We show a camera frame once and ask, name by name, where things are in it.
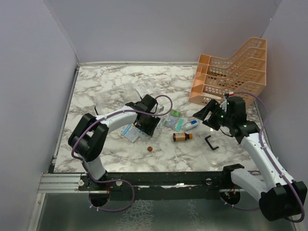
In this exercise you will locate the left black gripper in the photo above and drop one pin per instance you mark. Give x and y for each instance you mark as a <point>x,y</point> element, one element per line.
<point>149,130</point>

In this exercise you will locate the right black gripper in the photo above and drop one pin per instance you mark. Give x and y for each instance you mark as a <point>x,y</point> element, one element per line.
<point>213,106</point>

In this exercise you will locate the white blue gauze packet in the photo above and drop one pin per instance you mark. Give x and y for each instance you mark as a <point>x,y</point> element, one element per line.
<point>130,132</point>

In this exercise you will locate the green small packet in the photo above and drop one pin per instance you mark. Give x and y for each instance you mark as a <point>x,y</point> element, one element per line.
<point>175,113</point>

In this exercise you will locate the brown orange-cap medicine bottle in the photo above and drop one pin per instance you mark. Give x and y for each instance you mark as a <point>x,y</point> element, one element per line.
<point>180,137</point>

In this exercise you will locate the clear plastic medicine box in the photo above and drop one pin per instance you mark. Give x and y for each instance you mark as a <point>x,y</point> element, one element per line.
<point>113,99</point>

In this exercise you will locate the white green-label medicine bottle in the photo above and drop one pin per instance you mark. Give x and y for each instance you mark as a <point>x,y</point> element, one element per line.
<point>144,136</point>

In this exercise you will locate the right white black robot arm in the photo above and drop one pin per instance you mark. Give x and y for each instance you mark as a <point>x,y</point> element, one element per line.
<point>278,194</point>

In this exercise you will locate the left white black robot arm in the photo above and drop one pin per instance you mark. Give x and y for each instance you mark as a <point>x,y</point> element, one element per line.
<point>89,135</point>

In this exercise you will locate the white blue small bottle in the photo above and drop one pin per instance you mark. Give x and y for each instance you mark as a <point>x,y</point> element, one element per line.
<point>190,125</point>

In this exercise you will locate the small brown round cap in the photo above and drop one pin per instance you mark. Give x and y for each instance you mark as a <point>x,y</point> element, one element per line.
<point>150,148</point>

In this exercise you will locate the clear plastic box lid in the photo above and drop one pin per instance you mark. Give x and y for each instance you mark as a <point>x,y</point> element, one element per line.
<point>213,144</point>

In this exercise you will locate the orange plastic file organizer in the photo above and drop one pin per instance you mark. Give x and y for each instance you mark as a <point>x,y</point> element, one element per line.
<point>245,71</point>

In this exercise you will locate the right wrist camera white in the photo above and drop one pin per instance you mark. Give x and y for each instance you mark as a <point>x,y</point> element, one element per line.
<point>227,96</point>

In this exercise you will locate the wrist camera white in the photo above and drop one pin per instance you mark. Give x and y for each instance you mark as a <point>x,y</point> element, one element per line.
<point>227,96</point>
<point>160,110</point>

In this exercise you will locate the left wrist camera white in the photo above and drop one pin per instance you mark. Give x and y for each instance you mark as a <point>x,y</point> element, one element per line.
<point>160,110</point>

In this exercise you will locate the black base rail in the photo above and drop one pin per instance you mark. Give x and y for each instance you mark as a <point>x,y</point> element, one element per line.
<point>122,186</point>

